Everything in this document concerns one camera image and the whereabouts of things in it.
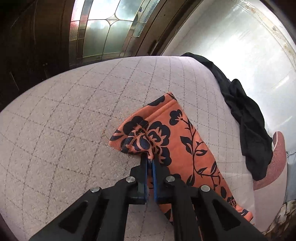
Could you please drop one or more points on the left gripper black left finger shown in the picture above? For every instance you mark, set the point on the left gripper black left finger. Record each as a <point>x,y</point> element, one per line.
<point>100,214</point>

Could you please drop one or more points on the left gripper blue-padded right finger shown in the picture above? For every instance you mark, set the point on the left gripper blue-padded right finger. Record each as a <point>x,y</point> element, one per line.
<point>199,213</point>

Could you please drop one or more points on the orange floral long-sleeve shirt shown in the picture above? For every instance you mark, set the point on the orange floral long-sleeve shirt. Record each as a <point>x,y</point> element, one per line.
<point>162,130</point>

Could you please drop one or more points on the pink rolled bolster quilt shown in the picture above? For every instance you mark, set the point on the pink rolled bolster quilt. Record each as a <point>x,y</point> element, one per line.
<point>269,193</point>

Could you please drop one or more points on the quilted pink bed cover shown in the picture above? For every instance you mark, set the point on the quilted pink bed cover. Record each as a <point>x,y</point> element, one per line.
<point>54,137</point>

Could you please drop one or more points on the brown cream patterned blanket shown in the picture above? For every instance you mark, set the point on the brown cream patterned blanket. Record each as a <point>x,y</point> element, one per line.
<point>283,226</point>

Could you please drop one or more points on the black garment pile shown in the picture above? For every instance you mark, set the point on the black garment pile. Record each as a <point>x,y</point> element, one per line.
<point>256,144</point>

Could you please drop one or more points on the stained glass window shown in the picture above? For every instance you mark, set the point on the stained glass window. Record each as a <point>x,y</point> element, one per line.
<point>103,30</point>

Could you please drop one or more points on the brown wooden window frame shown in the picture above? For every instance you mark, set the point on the brown wooden window frame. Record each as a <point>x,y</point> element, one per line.
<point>155,25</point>

